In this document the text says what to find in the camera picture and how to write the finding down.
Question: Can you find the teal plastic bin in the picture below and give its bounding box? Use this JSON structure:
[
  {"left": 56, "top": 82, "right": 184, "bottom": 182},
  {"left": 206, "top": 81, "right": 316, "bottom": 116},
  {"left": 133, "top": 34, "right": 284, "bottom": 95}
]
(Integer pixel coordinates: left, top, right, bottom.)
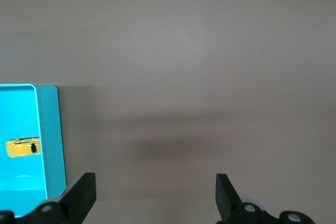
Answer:
[{"left": 0, "top": 83, "right": 67, "bottom": 218}]

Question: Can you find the brown table cover mat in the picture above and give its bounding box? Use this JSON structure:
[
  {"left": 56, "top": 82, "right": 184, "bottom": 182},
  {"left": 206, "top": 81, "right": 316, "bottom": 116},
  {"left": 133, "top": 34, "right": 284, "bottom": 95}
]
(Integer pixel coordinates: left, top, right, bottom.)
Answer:
[{"left": 0, "top": 0, "right": 336, "bottom": 224}]

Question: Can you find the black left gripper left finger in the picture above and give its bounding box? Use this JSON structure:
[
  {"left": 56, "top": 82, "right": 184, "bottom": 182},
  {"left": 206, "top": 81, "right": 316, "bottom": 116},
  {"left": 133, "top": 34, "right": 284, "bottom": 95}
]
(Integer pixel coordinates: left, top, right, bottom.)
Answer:
[{"left": 0, "top": 172, "right": 97, "bottom": 224}]

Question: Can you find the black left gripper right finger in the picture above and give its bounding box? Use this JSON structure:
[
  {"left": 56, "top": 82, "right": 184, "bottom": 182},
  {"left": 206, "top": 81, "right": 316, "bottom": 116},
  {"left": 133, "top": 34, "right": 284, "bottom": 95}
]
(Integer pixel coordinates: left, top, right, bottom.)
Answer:
[{"left": 215, "top": 173, "right": 314, "bottom": 224}]

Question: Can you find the yellow beetle toy car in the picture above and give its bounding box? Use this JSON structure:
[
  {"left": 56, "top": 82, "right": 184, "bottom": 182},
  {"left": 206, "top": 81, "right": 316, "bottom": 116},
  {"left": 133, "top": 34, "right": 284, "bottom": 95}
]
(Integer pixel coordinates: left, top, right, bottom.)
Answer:
[{"left": 5, "top": 136, "right": 41, "bottom": 158}]

